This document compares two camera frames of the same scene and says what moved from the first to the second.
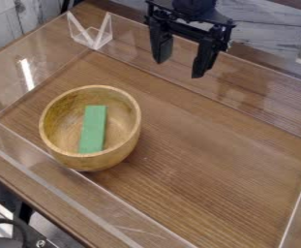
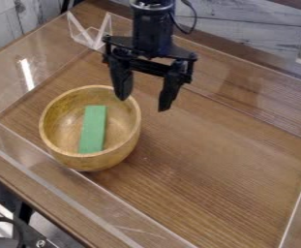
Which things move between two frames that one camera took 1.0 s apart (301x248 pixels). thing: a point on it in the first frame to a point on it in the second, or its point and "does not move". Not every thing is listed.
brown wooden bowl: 61,124 does not move
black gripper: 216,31 to 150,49
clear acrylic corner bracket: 96,38 does not move
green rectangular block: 93,129 does not move
